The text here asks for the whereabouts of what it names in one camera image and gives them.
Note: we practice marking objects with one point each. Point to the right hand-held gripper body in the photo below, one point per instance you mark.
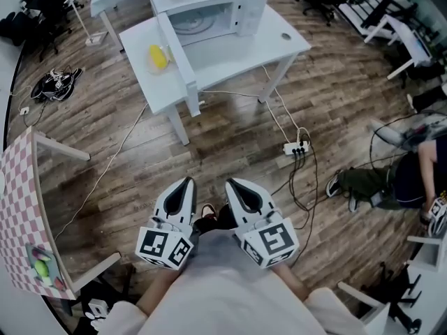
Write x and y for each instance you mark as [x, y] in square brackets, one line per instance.
[270, 241]

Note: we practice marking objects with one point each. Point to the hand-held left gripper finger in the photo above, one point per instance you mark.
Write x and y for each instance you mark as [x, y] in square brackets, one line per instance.
[161, 204]
[190, 201]

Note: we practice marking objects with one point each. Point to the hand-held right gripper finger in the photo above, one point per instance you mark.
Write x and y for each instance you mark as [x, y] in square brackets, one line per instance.
[263, 202]
[233, 201]

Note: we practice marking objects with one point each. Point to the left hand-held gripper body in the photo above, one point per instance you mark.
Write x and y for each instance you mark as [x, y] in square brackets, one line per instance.
[157, 244]

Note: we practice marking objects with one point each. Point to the white microwave door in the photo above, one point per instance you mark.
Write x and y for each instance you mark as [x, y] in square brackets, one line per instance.
[181, 68]

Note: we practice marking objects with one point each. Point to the person's left forearm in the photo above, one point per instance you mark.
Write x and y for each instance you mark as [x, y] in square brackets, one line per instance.
[157, 291]

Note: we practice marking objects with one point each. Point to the person's right forearm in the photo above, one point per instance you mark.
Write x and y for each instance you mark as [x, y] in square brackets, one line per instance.
[291, 284]

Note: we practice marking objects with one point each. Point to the glass microwave turntable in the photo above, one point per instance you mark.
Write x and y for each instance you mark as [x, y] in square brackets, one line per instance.
[195, 24]

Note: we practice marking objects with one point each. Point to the person's black trousers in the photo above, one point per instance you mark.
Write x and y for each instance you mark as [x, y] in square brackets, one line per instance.
[227, 218]

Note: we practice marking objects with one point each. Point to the person's red white shoe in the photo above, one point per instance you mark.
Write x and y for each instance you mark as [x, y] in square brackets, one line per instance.
[208, 210]

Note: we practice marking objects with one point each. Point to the white power strip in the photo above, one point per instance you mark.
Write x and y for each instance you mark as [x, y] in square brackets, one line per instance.
[297, 147]

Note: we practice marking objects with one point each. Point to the person's light grey shirt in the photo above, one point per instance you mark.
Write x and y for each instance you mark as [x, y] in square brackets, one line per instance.
[223, 291]

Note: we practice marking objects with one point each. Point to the grey tray of toys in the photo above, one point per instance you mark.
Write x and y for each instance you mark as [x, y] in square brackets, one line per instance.
[49, 267]

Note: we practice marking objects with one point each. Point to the green toy ball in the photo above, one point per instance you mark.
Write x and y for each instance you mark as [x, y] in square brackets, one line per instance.
[42, 269]

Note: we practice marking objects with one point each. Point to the clear glass bowl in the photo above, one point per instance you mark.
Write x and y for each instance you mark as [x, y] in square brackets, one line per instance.
[155, 66]

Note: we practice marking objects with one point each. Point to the pink checked table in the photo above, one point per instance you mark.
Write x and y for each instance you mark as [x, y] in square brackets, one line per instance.
[19, 222]

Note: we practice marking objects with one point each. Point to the yellow food item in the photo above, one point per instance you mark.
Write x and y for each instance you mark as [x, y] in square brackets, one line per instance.
[158, 56]

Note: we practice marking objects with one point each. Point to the white pole stand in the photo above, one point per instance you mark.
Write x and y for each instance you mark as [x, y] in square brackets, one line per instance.
[91, 37]

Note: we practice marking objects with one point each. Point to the white desk with legs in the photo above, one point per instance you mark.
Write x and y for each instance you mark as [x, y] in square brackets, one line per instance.
[405, 37]

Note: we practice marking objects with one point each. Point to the small white wall plug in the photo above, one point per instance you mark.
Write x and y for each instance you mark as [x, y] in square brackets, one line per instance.
[24, 110]

